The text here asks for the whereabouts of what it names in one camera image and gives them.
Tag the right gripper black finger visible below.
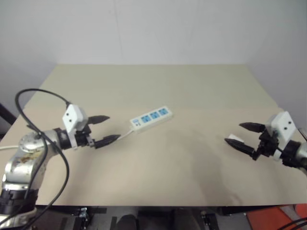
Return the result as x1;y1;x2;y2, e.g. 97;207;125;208
238;122;266;133
224;138;256;160

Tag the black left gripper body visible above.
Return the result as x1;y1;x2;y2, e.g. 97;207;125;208
74;124;96;148

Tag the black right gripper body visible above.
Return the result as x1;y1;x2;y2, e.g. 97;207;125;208
251;129;280;160

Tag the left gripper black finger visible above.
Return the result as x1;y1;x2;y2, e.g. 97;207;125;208
94;134;121;150
87;115;111;126

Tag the white plug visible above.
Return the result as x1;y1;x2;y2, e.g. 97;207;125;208
227;134;243;143

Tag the white blue power strip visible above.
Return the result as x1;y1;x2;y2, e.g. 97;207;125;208
130;106;173;133

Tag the orange object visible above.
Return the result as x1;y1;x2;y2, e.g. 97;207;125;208
247;203;307;230

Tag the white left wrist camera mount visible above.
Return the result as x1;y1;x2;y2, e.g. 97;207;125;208
62;103;89;151

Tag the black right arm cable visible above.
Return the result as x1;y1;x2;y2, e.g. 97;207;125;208
278;214;307;230

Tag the black table frame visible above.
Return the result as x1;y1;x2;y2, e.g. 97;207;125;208
31;204;298;230

